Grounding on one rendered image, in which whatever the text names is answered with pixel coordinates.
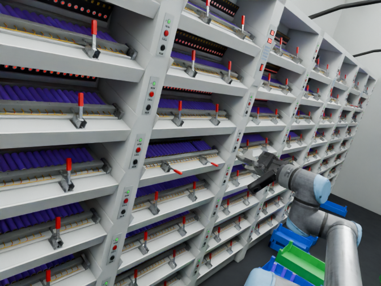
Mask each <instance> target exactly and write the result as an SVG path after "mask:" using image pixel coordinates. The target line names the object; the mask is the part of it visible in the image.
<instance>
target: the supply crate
mask: <svg viewBox="0 0 381 286"><path fill-rule="evenodd" d="M275 258H276V257H274V256H272V257H271V259H270V261H269V262H268V263H267V264H265V265H264V266H263V267H262V268H261V267H259V268H261V269H263V270H266V271H268V272H269V271H271V269H272V266H273V263H274V262H275ZM276 263H277V262H276ZM283 268H284V266H282V265H280V264H279V263H277V265H276V269H275V270H274V273H275V275H278V276H281V274H282V271H283ZM292 274H293V272H292V271H290V270H288V269H287V271H286V273H285V275H284V279H287V280H289V281H290V278H291V276H292ZM293 283H296V284H298V285H301V286H315V285H313V284H311V283H310V282H308V281H307V280H305V279H303V278H302V277H300V276H298V275H297V274H296V276H295V278H294V281H293Z"/></svg>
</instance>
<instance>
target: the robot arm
mask: <svg viewBox="0 0 381 286"><path fill-rule="evenodd" d="M236 157H237V159H238V160H240V161H242V162H244V163H246V164H247V165H246V164H243V163H242V165H243V167H244V168H245V169H247V170H249V171H251V172H253V173H254V174H256V175H258V176H260V177H259V178H258V179H256V180H254V181H253V182H252V183H250V184H249V185H248V186H247V187H248V188H249V190H250V191H251V192H252V194H255V193H257V192H259V191H260V190H261V189H263V188H264V187H266V186H268V185H269V184H271V183H272V182H274V181H275V180H276V181H277V182H278V183H279V185H280V186H281V187H284V188H286V189H288V190H290V191H293V192H295V195H294V199H293V202H292V205H291V208H290V211H289V214H288V215H287V221H286V226H287V227H288V228H289V229H290V230H291V231H292V232H294V233H296V234H298V235H301V236H303V237H309V236H310V235H311V234H312V235H314V236H317V237H319V238H322V239H325V240H327V249H326V257H325V272H324V286H362V279H361V271H360V266H359V258H358V250H357V247H358V245H359V243H360V241H361V237H362V228H361V226H360V225H359V224H356V223H355V222H354V221H349V220H346V219H343V218H341V217H337V216H334V215H332V214H329V213H326V212H323V211H320V210H319V207H320V204H324V203H325V202H326V201H327V199H328V196H329V194H330V192H331V183H330V181H329V179H327V178H325V177H323V176H321V175H320V174H315V173H312V172H310V171H307V170H304V169H301V168H300V167H296V166H294V165H291V164H289V161H287V160H286V161H282V160H280V159H278V158H277V156H276V155H274V154H273V153H270V152H267V151H264V150H263V152H262V153H261V154H260V155H259V157H258V159H256V158H255V157H254V156H253V150H251V149H250V150H248V151H247V152H245V153H244V154H243V155H236ZM244 286H301V285H298V284H296V283H293V282H292V281H289V280H287V279H284V278H282V277H280V276H278V275H275V273H274V272H271V271H269V272H268V271H266V270H263V269H261V268H254V269H253V270H252V271H251V272H250V274H249V276H248V278H247V281H246V283H245V285H244Z"/></svg>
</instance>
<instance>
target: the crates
mask: <svg viewBox="0 0 381 286"><path fill-rule="evenodd" d="M320 207H322V208H324V209H327V210H329V211H331V212H334V213H337V214H338V215H341V216H344V217H345V215H346V213H347V210H346V208H347V206H345V207H342V206H340V205H338V204H335V203H333V202H330V201H328V200H327V201H326V202H325V203H324V204H320ZM282 225H283V224H282V223H280V225H279V227H278V228H277V229H274V230H273V233H272V236H271V239H270V241H269V244H268V246H269V247H270V248H272V249H274V250H276V251H279V249H283V248H284V247H285V246H287V245H288V244H289V241H290V240H292V241H293V245H294V246H296V247H297V248H299V249H301V250H303V251H305V252H306V253H308V254H310V253H309V250H310V248H311V246H313V245H315V244H316V242H317V240H318V237H317V236H316V237H315V238H314V237H313V236H309V237H303V236H301V235H298V234H296V233H294V232H292V231H291V230H289V229H286V228H284V227H283V226H282Z"/></svg>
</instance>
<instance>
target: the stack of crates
mask: <svg viewBox="0 0 381 286"><path fill-rule="evenodd" d="M275 262H277V263H279V264H280V265H282V266H284V267H286V268H287V269H288V270H290V271H292V272H293V273H295V274H297V275H298V276H300V277H302V278H303V279H305V280H307V281H308V282H310V283H311V284H313V285H315V286H320V285H323V286H324V272H325V263H324V262H322V261H320V260H318V259H317V258H315V257H314V256H312V255H310V254H308V253H306V252H305V251H303V250H301V249H299V248H297V247H296V246H294V245H293V241H292V240H290V241H289V244H288V245H287V246H285V247H284V248H283V249H279V251H278V254H277V257H276V259H275Z"/></svg>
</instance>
